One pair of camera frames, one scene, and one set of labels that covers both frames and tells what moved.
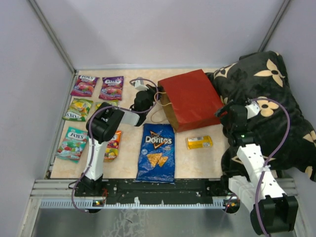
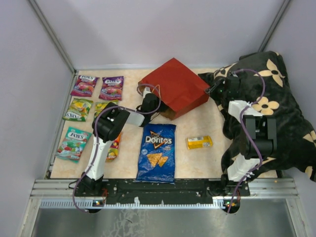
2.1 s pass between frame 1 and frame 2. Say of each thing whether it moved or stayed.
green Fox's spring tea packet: stayed
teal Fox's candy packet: stayed
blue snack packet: stayed
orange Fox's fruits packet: stayed
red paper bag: moved
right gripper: moved
